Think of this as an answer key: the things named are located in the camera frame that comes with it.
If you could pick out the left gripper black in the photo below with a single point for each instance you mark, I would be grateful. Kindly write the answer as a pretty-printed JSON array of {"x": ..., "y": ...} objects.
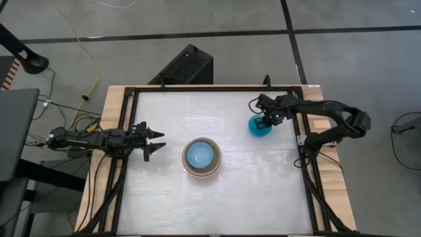
[{"x": 136, "y": 140}]

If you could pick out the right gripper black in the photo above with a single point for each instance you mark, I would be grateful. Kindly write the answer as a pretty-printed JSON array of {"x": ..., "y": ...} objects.
[{"x": 275, "y": 118}]

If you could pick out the small teal bowl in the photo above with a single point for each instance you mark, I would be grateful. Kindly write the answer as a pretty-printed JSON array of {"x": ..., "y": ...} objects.
[{"x": 255, "y": 130}]

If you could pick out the large cream bowl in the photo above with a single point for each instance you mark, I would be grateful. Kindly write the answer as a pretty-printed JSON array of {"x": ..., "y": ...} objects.
[{"x": 185, "y": 164}]

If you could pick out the light blue speckled bowl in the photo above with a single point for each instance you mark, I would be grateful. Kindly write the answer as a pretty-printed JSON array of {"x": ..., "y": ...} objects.
[{"x": 200, "y": 154}]

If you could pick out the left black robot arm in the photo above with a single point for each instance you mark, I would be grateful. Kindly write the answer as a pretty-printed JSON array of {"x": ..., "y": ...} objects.
[{"x": 82, "y": 140}]

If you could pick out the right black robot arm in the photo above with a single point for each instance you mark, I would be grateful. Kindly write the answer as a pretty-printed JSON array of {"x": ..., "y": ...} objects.
[{"x": 329, "y": 107}]

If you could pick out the wooden table board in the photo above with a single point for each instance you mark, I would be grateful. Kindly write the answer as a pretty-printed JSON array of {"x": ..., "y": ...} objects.
[{"x": 112, "y": 105}]

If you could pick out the black computer tower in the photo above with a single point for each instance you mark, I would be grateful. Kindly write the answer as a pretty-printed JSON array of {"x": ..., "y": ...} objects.
[{"x": 184, "y": 67}]

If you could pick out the grey desk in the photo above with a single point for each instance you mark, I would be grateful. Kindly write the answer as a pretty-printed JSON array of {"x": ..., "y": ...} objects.
[{"x": 16, "y": 131}]

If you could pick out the black stand base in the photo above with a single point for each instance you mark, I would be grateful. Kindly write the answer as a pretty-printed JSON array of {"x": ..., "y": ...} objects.
[{"x": 29, "y": 59}]

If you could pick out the orange striped panel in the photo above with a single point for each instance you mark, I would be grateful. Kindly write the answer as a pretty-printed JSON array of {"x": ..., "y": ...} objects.
[{"x": 10, "y": 75}]

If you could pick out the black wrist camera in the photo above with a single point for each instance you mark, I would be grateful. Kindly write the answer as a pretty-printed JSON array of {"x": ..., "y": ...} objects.
[{"x": 264, "y": 102}]

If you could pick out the black table frame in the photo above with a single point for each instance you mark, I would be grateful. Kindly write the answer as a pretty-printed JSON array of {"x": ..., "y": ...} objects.
[{"x": 131, "y": 108}]

